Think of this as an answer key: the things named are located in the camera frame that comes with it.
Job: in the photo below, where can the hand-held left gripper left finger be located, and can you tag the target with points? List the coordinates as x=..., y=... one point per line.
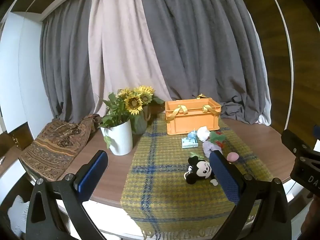
x=91, y=173

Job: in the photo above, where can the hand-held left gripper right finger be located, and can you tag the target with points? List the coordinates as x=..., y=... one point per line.
x=225, y=177

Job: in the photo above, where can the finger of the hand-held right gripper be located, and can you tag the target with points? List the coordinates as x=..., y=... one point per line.
x=296, y=145

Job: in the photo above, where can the green and red furry plush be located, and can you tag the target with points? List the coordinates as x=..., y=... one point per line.
x=215, y=137

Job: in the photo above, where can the blue tissue packet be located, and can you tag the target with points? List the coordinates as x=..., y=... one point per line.
x=190, y=143

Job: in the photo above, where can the orange plastic crate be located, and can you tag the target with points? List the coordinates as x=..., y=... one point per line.
x=192, y=123

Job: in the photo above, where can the pink plush ball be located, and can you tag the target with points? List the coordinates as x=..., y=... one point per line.
x=232, y=156

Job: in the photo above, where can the black mouse plush toy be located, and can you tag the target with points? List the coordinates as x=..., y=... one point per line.
x=200, y=170

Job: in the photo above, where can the grey purple plush toy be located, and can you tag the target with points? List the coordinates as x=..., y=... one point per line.
x=208, y=148

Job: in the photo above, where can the white sheer curtain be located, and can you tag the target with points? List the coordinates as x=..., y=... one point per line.
x=264, y=120

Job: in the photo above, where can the white ribbed vase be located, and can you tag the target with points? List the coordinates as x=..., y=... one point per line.
x=120, y=140

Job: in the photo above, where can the brown paisley cloth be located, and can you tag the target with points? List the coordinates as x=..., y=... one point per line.
x=55, y=145

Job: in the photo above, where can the white plush toy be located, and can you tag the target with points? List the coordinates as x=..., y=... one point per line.
x=203, y=133

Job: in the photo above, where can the small blue toy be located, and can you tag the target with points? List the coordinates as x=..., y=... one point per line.
x=192, y=134

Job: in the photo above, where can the yellow plaid table runner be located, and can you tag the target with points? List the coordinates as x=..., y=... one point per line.
x=162, y=180

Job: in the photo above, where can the dark green vase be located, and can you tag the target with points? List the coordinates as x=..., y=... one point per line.
x=141, y=125

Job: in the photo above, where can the white fuzzy cloth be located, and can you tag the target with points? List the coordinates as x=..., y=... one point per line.
x=17, y=212

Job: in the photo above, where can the sunflower bouquet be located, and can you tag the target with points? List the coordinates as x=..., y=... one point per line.
x=135, y=102

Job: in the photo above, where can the white cabinet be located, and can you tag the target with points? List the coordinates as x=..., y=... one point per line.
x=15, y=80

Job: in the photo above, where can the narrow grey curtain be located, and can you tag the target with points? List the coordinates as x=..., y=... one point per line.
x=67, y=55

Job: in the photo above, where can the pale curtain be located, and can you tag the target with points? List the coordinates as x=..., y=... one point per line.
x=120, y=55

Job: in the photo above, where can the wide grey curtain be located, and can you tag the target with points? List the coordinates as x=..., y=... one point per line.
x=200, y=42

